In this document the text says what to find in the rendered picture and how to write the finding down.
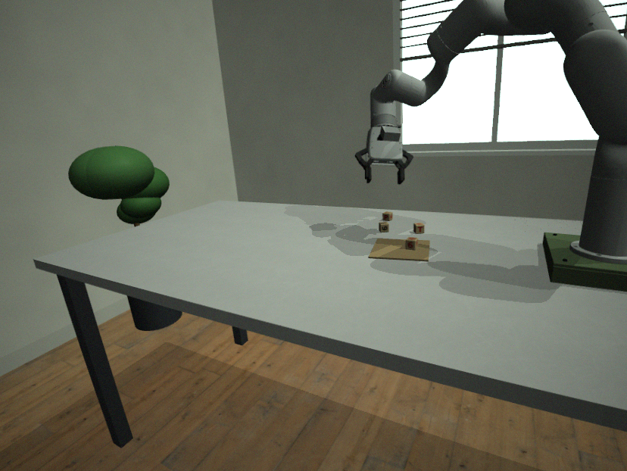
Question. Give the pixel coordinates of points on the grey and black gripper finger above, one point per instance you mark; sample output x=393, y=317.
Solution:
x=403, y=165
x=364, y=164

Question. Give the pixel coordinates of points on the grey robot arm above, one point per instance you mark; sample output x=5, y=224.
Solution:
x=595, y=67

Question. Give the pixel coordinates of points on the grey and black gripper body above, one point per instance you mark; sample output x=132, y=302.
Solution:
x=382, y=152

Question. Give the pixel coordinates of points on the tan flat mat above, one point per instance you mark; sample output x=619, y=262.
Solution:
x=394, y=249

